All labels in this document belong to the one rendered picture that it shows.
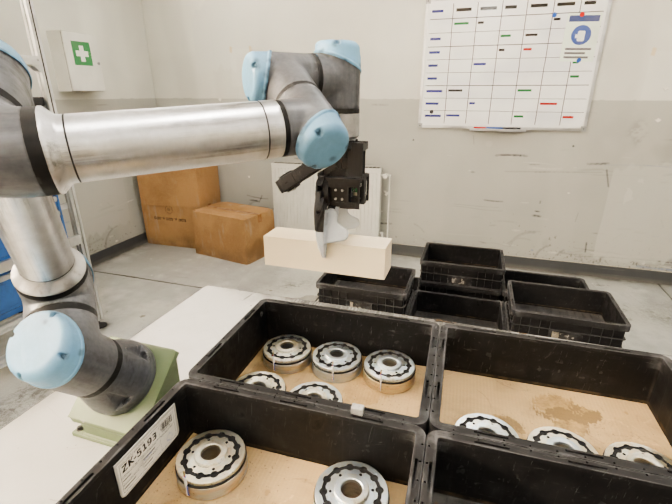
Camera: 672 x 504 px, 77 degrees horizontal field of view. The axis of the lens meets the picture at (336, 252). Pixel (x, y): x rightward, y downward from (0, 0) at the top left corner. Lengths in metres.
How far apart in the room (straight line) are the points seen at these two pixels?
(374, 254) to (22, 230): 0.55
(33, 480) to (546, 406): 0.96
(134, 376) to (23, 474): 0.26
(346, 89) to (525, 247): 3.18
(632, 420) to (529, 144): 2.84
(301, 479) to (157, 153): 0.50
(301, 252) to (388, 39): 2.97
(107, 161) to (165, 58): 4.02
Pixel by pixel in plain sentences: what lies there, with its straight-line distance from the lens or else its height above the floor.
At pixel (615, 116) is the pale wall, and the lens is 3.68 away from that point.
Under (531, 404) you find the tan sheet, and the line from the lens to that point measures 0.90.
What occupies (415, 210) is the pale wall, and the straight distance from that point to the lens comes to 3.71.
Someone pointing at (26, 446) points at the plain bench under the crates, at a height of 0.70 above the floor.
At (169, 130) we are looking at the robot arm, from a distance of 0.53.
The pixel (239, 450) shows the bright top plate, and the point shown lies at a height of 0.86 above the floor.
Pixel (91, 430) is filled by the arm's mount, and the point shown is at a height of 0.72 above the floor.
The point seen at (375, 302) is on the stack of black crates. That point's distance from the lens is 1.80.
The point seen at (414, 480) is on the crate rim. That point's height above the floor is 0.92.
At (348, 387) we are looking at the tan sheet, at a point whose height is 0.83.
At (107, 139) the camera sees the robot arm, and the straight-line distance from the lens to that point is 0.53.
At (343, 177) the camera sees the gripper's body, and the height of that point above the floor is 1.23.
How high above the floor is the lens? 1.37
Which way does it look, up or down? 21 degrees down
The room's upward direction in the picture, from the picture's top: straight up
